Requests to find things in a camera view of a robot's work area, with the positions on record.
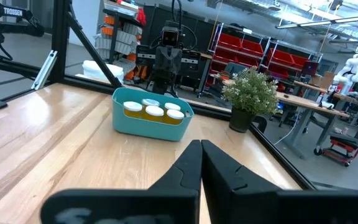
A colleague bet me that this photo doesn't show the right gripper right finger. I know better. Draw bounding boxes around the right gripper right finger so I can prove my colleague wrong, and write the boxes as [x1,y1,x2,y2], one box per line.
[201,139,358,224]

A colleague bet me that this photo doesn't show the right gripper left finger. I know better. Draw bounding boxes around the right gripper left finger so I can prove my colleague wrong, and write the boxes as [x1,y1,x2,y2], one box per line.
[40,140,202,224]

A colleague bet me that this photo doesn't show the large amber bottle white cap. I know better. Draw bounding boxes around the large amber bottle white cap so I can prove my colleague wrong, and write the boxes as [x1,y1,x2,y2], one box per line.
[165,109,185,126]
[163,102,181,112]
[144,105,165,123]
[140,98,160,108]
[122,101,144,119]

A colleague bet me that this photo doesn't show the teal plastic bin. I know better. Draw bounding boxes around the teal plastic bin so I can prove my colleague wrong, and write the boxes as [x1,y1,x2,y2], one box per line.
[111,86,195,142]

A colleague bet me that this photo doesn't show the black equipment case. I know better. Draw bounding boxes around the black equipment case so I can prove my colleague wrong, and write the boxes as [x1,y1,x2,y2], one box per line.
[135,45,213,94]

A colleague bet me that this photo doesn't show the shelf with orange grey bins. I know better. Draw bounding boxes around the shelf with orange grey bins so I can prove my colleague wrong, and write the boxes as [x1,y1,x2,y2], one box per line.
[93,0,147,82]

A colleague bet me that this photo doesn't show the white foam stack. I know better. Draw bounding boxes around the white foam stack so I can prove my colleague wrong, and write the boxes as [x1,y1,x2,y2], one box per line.
[81,59,126,83]

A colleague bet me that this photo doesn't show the metal rack red bins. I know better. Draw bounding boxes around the metal rack red bins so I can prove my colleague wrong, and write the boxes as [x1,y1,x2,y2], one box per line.
[208,23,323,94]

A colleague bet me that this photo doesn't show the potted green plant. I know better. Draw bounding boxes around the potted green plant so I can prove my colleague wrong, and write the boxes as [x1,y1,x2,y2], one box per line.
[221,67,279,134]

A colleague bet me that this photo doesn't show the red low cart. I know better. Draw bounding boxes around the red low cart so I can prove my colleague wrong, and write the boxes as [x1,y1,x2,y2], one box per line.
[314,133,358,167]

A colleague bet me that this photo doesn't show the wooden workbench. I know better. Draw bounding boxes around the wooden workbench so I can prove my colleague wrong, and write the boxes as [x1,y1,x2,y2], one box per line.
[275,79,358,156]

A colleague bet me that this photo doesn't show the ceiling light strip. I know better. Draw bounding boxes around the ceiling light strip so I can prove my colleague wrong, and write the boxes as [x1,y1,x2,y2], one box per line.
[275,14,358,30]

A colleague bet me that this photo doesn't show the black aluminium table frame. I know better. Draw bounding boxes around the black aluminium table frame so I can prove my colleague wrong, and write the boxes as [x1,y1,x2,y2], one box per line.
[0,0,318,191]

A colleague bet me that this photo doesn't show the silver aluminium bracket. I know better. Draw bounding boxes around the silver aluminium bracket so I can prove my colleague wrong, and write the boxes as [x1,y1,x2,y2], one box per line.
[31,49,58,91]

